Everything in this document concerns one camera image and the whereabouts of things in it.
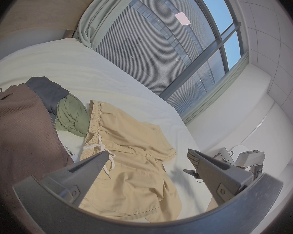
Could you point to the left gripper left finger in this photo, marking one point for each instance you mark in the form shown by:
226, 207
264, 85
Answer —
85, 173

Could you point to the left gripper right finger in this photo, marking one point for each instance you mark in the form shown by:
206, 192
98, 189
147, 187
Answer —
214, 172

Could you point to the tan shorts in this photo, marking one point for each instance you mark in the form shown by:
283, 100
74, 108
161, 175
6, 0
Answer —
136, 155

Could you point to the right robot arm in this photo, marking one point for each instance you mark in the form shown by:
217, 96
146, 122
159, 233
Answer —
251, 156

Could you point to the bed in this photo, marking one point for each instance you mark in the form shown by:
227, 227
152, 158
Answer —
100, 69

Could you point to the green garment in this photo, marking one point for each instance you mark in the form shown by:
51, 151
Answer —
72, 116

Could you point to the brown garment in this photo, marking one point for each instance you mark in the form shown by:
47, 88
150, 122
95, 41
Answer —
19, 135

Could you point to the black garment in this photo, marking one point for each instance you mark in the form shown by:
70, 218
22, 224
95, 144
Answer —
46, 91

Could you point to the window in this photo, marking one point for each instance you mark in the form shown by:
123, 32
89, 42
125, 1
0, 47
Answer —
161, 33

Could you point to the pale green curtain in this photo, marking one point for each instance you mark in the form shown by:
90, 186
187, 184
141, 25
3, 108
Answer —
100, 16

